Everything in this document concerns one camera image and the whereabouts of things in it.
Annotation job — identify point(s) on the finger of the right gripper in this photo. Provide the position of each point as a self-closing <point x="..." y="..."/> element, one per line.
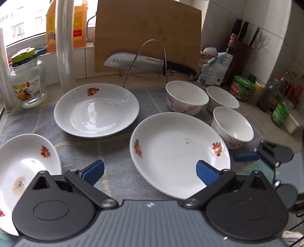
<point x="247" y="157"/>

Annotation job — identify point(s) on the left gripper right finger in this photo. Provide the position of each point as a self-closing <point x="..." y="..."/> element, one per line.
<point x="217" y="182"/>

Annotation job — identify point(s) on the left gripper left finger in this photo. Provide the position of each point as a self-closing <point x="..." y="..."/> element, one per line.
<point x="84" y="180"/>

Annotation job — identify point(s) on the white floral bowl front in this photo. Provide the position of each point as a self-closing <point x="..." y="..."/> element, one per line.
<point x="234" y="129"/>

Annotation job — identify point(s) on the white plate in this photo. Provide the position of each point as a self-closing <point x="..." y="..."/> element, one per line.
<point x="22" y="157"/>
<point x="96" y="110"/>
<point x="166" y="147"/>

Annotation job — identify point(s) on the white floral bowl back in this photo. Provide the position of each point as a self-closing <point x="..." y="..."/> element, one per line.
<point x="219" y="97"/>

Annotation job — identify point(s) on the white floral bowl large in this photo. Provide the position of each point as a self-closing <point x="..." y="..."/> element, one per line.
<point x="184" y="97"/>

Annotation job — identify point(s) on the santoku kitchen knife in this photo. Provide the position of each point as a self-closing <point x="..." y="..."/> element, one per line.
<point x="124" y="60"/>

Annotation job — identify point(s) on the green label glass jar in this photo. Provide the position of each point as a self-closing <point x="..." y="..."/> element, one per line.
<point x="281" y="112"/>

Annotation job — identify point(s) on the clear condiment bottle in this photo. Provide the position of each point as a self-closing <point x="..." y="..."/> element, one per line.
<point x="270" y="93"/>

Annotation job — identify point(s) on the small yellow lid jar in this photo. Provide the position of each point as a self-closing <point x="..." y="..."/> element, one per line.
<point x="256" y="93"/>

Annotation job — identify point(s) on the green lid sauce jar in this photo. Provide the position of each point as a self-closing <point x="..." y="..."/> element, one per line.
<point x="241" y="88"/>

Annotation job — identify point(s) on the white paper food bag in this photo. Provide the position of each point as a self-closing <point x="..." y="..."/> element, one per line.
<point x="214" y="66"/>

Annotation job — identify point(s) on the wooden knife block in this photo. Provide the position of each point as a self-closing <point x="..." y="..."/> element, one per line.
<point x="242" y="50"/>

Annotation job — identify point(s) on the plastic wrap roll short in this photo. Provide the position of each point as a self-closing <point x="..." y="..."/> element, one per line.
<point x="5" y="76"/>

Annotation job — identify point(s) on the glass jar green lid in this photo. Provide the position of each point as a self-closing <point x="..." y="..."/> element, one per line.
<point x="28" y="77"/>

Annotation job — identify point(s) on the dark soy sauce bottle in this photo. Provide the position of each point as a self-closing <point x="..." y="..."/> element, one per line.
<point x="231" y="45"/>

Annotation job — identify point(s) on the bamboo cutting board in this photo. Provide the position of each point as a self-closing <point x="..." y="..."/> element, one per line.
<point x="158" y="29"/>

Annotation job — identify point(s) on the orange oil jug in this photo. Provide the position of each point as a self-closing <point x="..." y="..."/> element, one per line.
<point x="79" y="26"/>

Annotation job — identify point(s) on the plastic wrap roll tall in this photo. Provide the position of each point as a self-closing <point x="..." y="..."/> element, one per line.
<point x="64" y="14"/>

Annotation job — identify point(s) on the metal wire board rack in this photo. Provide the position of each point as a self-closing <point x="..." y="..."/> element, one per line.
<point x="152" y="64"/>

